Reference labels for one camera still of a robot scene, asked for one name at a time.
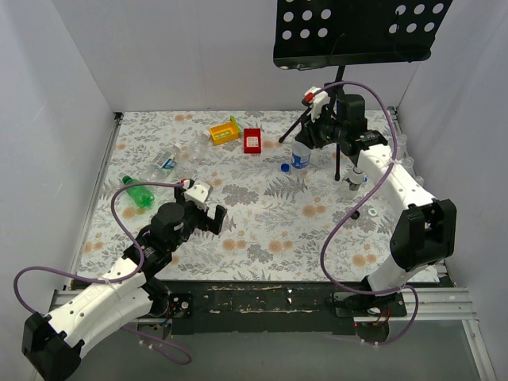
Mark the clear Pepsi bottle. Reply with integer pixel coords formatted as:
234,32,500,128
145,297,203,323
291,140,312,176

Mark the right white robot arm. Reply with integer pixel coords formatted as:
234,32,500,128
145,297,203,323
295,90,456,316

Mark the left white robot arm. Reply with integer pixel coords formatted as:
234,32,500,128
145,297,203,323
21,198,227,380

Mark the green plastic bottle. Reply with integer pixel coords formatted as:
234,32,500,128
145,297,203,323
122,175,155,209

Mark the small clear upright bottle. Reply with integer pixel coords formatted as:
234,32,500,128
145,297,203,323
339,167,367,199

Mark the clear bottle blue label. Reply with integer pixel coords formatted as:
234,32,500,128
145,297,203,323
140,144,181,183

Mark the red plastic box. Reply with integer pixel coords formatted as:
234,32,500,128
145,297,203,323
243,128,262,155

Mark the floral tablecloth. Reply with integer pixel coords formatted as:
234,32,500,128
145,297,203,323
75,111,397,282

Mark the yellow plastic box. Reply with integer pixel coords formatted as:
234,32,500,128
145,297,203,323
209,115,242,145

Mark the black music stand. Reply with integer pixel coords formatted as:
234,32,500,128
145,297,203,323
272,0,454,182

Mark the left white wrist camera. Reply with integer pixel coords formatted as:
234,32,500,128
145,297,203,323
183,179,213,211

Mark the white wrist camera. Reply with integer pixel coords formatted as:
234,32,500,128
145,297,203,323
183,179,213,211
303,87,330,122

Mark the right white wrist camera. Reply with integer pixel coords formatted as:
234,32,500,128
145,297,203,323
303,87,330,122

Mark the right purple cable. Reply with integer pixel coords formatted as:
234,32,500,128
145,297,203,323
319,81,420,346

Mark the purple cable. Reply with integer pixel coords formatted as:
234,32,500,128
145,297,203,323
13,180,194,365
319,81,420,346

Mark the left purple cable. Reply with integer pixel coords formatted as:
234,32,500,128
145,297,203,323
13,180,194,365

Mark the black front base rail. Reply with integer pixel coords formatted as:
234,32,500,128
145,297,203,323
118,279,398,338

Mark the clear bottle by wall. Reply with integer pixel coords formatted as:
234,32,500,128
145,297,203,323
395,134,407,160

